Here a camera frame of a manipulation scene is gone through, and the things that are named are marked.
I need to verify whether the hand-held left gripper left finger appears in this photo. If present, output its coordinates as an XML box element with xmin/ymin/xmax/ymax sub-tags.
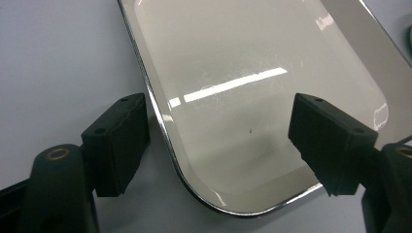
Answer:
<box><xmin>81</xmin><ymin>92</ymin><xmax>151</xmax><ymax>198</ymax></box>

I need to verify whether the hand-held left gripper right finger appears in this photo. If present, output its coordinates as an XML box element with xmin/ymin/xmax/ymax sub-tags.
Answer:
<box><xmin>287</xmin><ymin>92</ymin><xmax>382</xmax><ymax>197</ymax></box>

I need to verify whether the white square plate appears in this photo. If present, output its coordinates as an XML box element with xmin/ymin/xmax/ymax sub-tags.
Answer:
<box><xmin>116</xmin><ymin>0</ymin><xmax>412</xmax><ymax>217</ymax></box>

